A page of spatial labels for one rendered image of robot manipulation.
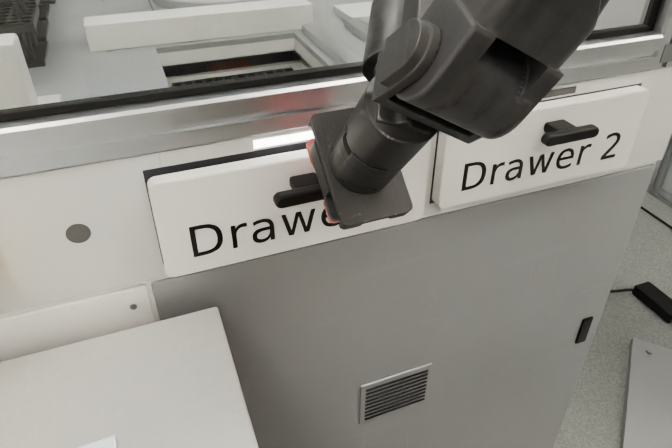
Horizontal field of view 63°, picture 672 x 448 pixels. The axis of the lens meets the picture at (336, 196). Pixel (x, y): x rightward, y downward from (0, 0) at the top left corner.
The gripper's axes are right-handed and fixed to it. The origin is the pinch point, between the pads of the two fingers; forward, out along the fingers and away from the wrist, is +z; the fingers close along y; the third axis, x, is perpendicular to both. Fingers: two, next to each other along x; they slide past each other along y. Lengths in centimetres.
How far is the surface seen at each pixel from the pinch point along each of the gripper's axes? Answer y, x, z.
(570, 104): 4.5, -30.7, -1.2
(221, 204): 1.9, 11.0, 1.0
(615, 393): -46, -83, 77
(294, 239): -2.2, 3.9, 5.7
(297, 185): 1.4, 4.0, -1.7
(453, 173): 0.6, -15.7, 3.6
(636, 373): -43, -90, 76
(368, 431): -28, -7, 41
